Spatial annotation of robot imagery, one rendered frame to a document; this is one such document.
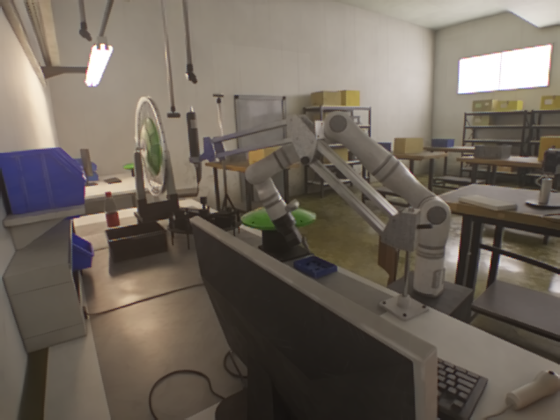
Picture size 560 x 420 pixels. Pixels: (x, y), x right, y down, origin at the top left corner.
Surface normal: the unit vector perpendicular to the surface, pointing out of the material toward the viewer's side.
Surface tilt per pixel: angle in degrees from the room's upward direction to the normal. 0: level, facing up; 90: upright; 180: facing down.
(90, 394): 0
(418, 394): 103
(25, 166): 92
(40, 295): 90
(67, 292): 90
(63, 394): 0
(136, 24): 90
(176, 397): 0
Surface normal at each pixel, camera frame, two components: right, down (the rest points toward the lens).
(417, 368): -0.80, 0.39
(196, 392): -0.04, -0.97
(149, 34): 0.55, 0.19
